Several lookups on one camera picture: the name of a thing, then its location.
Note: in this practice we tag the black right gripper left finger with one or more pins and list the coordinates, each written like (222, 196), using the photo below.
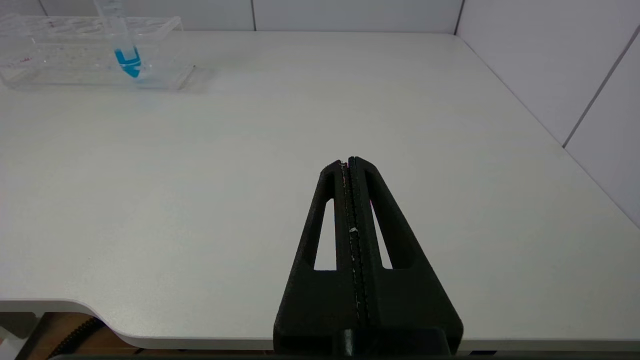
(315, 305)

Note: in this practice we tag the clear plastic test tube rack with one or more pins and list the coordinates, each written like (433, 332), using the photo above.
(65, 60)

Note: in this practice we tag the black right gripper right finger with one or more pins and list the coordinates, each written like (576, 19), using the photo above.
(410, 305)

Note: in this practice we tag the test tube with blue pigment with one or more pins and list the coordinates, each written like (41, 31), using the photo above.
(128, 59)

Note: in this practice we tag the white table leg frame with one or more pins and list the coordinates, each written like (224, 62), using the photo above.
(17, 330)

